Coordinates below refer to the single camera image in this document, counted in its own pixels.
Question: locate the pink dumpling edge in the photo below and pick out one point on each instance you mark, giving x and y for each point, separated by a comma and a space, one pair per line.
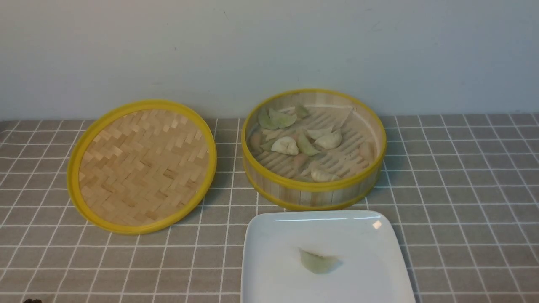
255, 142
367, 151

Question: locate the white dumpling centre left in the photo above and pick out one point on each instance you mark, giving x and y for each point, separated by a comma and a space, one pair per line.
285, 145

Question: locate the white dumpling front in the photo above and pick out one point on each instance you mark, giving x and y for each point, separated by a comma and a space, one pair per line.
321, 176

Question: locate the pale dumpling upper centre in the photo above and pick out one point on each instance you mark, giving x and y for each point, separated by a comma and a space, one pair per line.
314, 134

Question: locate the pink dumpling left edge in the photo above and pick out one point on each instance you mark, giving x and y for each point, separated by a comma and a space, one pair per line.
255, 142

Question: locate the grey checked tablecloth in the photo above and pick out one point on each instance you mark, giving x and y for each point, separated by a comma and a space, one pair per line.
461, 193

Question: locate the green dumpling on plate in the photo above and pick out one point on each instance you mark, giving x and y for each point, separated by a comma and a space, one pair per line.
318, 264

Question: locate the pink dumpling right edge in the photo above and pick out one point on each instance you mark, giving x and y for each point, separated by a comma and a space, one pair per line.
367, 151

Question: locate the green dumpling back left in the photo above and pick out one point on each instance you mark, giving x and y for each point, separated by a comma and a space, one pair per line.
265, 121

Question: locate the yellow rimmed bamboo steamer lid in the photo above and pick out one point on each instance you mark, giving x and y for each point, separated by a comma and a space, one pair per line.
142, 167

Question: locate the white dumpling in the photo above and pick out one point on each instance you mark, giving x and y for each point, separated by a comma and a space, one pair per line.
330, 141
285, 145
321, 176

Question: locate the pink dumpling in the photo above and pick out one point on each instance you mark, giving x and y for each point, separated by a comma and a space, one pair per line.
299, 161

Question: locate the yellow rimmed bamboo steamer basket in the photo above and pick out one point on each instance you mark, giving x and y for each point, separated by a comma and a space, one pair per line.
272, 174

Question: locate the white dumpling centre right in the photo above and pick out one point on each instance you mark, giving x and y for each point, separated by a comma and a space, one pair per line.
330, 141

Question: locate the white square plate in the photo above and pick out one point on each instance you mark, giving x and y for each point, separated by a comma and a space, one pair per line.
347, 256

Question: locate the green dumpling back middle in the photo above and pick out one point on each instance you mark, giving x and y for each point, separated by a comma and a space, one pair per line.
280, 119

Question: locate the green dumpling centre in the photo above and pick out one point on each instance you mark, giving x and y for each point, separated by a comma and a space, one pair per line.
305, 146

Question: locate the small green dumpling back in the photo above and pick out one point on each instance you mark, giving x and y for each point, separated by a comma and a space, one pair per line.
301, 111

